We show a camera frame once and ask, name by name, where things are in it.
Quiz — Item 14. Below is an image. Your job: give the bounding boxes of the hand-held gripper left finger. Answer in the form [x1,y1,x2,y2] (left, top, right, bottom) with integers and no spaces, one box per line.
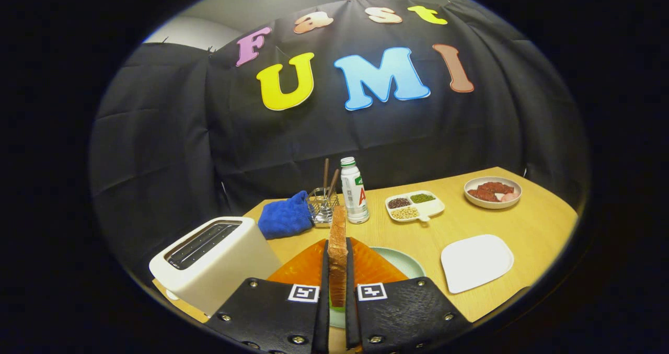
[205,238,331,354]

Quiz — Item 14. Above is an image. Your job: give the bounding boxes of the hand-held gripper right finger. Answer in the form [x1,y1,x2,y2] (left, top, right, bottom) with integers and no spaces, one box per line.
[345,237,474,354]

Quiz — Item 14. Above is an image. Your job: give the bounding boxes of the toasted bread slice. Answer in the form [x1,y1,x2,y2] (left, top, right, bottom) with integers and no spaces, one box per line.
[328,205,349,307]

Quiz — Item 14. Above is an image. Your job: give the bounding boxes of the round light green plate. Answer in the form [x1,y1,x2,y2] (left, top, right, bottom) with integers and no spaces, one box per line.
[329,247,426,329]

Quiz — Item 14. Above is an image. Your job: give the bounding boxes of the blue fuzzy cloth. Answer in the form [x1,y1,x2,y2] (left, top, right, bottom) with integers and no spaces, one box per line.
[258,190,314,240]

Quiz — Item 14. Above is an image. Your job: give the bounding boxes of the white toaster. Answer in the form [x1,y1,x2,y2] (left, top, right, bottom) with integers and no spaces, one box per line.
[148,216,283,317]

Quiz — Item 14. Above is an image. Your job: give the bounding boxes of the white bottle with green cap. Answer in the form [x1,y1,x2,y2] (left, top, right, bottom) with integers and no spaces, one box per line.
[340,157,370,224]

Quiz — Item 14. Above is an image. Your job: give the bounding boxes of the white square plate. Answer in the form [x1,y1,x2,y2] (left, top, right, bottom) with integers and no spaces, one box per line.
[441,234,515,294]

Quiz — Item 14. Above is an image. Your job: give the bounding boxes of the white divided dish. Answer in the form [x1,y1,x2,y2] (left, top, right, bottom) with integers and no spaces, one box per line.
[385,190,446,222]

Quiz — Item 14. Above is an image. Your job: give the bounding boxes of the round beige plate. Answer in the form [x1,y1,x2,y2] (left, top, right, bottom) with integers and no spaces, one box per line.
[464,176,523,210]

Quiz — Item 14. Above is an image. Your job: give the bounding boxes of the black backdrop cloth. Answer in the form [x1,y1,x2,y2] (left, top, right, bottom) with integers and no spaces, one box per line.
[89,0,591,271]

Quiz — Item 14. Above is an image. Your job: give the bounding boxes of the wire mesh utensil holder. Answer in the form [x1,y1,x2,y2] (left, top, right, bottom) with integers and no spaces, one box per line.
[307,187,340,225]

